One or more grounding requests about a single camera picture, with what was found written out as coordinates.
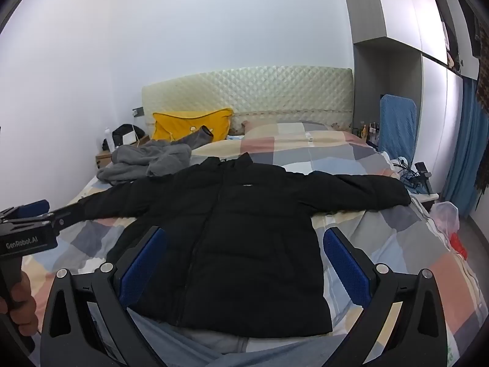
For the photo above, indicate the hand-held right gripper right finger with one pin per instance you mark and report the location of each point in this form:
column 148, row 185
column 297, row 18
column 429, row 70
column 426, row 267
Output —
column 345, row 267

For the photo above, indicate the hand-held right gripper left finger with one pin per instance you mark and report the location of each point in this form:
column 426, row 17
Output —
column 143, row 267

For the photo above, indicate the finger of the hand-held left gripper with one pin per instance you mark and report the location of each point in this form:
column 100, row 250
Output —
column 63, row 218
column 34, row 207

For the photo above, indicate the black puffer jacket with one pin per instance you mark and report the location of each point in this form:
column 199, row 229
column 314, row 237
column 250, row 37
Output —
column 248, row 237

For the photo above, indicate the person's left hand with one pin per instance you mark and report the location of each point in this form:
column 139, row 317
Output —
column 25, row 309

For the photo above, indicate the wooden nightstand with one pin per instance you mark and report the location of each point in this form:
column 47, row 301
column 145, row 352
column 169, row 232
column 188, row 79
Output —
column 103, row 159

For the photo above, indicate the grey hoodie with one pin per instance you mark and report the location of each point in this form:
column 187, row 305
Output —
column 133, row 160

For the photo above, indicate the white bottle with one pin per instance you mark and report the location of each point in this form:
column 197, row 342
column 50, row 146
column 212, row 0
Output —
column 109, row 139

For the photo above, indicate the black bag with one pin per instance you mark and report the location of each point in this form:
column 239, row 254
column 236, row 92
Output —
column 121, row 128

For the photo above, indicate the clear plastic bag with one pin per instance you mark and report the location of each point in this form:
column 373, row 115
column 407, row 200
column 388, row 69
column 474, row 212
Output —
column 445, row 218

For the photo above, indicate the red plastic item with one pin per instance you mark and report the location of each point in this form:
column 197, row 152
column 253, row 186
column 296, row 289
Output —
column 458, row 244

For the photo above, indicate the checked pastel quilt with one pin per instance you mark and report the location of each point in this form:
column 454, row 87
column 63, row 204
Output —
column 336, row 149

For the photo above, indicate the black device on stand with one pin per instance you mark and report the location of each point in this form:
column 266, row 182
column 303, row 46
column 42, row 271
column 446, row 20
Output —
column 423, row 172

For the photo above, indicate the row of small bottles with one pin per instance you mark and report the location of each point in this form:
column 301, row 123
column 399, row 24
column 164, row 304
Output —
column 369, row 132

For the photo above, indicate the blue towel on chair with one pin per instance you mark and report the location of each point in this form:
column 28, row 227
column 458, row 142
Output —
column 397, row 130

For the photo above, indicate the yellow pillow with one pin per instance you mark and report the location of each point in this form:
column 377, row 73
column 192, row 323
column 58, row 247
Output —
column 183, row 122

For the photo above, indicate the blue curtain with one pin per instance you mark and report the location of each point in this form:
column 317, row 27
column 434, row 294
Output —
column 464, row 141

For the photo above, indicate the brown patterned hanging cloth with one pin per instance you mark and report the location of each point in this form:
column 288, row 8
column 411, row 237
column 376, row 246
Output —
column 482, row 122

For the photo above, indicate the cream quilted headboard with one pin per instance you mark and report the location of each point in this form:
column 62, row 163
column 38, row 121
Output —
column 248, row 88

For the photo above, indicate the grey and white wardrobe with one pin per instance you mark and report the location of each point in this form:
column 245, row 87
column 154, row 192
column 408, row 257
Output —
column 405, row 7

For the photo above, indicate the wall socket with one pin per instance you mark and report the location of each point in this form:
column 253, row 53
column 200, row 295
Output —
column 137, row 112

